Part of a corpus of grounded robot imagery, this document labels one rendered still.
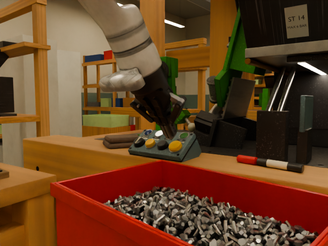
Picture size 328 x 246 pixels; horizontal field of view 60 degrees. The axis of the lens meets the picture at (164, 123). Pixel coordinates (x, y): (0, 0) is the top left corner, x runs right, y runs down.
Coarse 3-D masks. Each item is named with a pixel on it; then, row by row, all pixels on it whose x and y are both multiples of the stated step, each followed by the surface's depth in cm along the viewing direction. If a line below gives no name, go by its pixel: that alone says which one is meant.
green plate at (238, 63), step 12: (240, 24) 74; (240, 36) 74; (228, 48) 75; (240, 48) 74; (228, 60) 75; (240, 60) 75; (228, 72) 77; (240, 72) 84; (252, 72) 73; (264, 72) 79
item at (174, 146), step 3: (174, 141) 62; (177, 141) 62; (171, 144) 62; (174, 144) 61; (177, 144) 61; (180, 144) 61; (171, 147) 61; (174, 147) 60; (177, 147) 60; (180, 147) 61; (171, 150) 61; (174, 150) 61; (177, 150) 61
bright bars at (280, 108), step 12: (276, 84) 66; (288, 84) 65; (264, 120) 61; (276, 120) 59; (288, 120) 60; (264, 132) 61; (276, 132) 59; (288, 132) 60; (264, 144) 61; (276, 144) 59; (264, 156) 61; (276, 156) 60
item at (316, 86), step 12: (300, 72) 80; (300, 84) 81; (312, 84) 79; (324, 84) 77; (276, 96) 85; (288, 96) 83; (300, 96) 81; (324, 96) 77; (276, 108) 85; (288, 108) 83; (324, 108) 77; (312, 120) 79; (324, 120) 78; (312, 132) 80; (324, 132) 78; (312, 144) 80; (324, 144) 78
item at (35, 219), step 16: (0, 208) 74; (16, 208) 66; (32, 208) 65; (48, 208) 68; (0, 224) 74; (16, 224) 65; (32, 224) 65; (48, 224) 68; (0, 240) 60; (16, 240) 63; (32, 240) 65; (48, 240) 69
